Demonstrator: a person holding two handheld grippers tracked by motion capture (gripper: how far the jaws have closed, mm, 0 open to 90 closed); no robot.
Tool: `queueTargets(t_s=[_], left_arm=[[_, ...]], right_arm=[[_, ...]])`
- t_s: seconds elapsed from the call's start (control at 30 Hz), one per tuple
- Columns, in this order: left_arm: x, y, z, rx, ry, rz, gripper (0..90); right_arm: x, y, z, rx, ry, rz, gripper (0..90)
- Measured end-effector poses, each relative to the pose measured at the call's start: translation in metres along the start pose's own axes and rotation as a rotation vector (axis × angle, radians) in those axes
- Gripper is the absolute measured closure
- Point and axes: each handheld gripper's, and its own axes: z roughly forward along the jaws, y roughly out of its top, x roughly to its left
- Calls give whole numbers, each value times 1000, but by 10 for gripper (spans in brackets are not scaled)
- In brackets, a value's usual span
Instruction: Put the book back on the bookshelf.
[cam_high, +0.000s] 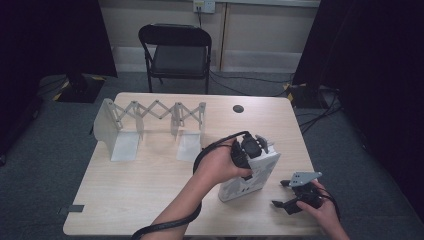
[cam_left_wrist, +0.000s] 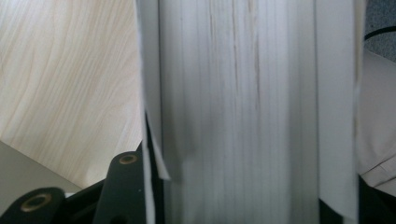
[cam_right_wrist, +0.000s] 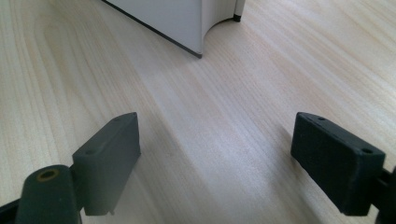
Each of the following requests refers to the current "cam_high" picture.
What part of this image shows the black floor cable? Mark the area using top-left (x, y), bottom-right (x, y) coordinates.
top-left (208, 69), bottom-right (295, 98)

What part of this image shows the person's right hand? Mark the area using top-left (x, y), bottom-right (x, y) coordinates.
top-left (296, 179), bottom-right (339, 231)

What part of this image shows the white wall socket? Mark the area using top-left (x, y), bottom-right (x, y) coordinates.
top-left (193, 0), bottom-right (217, 15)

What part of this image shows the white book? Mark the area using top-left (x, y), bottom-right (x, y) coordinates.
top-left (217, 142), bottom-right (282, 204)

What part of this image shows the white expandable book rack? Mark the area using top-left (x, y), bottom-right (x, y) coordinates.
top-left (92, 98), bottom-right (207, 165)

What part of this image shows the black stand base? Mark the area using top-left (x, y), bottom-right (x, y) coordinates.
top-left (283, 82), bottom-right (330, 110)
top-left (52, 73), bottom-right (107, 104)

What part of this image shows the black folding chair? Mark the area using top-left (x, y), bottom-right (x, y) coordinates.
top-left (138, 23), bottom-right (213, 95)

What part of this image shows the black curtain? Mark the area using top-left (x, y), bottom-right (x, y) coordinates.
top-left (0, 0), bottom-right (118, 158)
top-left (292, 0), bottom-right (424, 214)

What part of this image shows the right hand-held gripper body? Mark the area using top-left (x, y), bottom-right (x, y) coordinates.
top-left (288, 171), bottom-right (324, 210)

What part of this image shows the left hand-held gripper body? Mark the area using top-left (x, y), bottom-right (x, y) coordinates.
top-left (230, 133), bottom-right (263, 169)

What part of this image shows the person's left hand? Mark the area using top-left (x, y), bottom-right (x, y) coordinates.
top-left (194, 138), bottom-right (253, 188)

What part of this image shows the bundle of black floor cables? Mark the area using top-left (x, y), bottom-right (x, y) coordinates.
top-left (297, 87), bottom-right (344, 135)

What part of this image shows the grey tape strip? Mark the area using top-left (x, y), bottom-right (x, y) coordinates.
top-left (57, 204), bottom-right (86, 216)

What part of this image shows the right hand-held gripper cable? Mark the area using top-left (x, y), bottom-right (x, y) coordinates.
top-left (315, 187), bottom-right (342, 222)

